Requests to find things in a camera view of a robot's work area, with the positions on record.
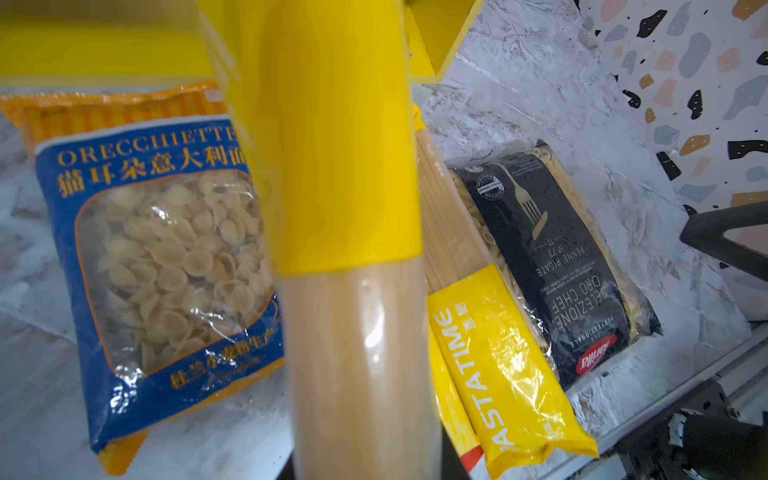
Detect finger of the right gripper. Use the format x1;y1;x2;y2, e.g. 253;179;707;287
680;201;767;281

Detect yellow spaghetti pack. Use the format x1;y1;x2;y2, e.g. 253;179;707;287
208;1;442;479
413;108;599;479

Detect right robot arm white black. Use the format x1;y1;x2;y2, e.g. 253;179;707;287
617;200;767;479

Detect dark penne pasta bag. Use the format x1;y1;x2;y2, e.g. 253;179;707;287
451;141;662;389

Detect yellow shelf pink blue boards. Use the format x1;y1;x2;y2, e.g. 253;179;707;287
0;0;485;88

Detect blue orange orecchiette bag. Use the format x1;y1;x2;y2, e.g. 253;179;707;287
1;82;284;476

